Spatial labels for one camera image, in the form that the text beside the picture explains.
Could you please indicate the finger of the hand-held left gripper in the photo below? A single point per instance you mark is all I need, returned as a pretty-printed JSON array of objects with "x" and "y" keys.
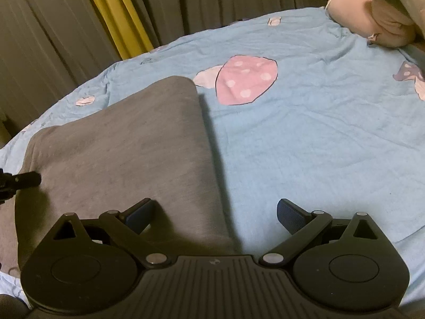
[{"x": 26, "y": 179}]

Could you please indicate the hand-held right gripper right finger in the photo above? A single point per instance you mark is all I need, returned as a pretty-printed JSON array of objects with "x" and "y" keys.
[{"x": 289, "y": 215}]

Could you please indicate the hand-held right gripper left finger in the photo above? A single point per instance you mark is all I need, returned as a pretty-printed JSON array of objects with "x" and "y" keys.
[{"x": 141, "y": 216}]

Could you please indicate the grey sweat pants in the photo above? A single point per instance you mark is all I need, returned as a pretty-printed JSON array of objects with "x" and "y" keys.
[{"x": 126, "y": 153}]

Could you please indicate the blue printed bed sheet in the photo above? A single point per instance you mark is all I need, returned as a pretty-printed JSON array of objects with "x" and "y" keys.
[{"x": 298, "y": 123}]

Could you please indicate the yellow curtain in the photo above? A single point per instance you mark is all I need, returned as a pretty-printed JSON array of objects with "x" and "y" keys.
[{"x": 116, "y": 13}]

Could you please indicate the pink plush pillow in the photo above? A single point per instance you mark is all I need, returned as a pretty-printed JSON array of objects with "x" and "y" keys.
[{"x": 368, "y": 16}]

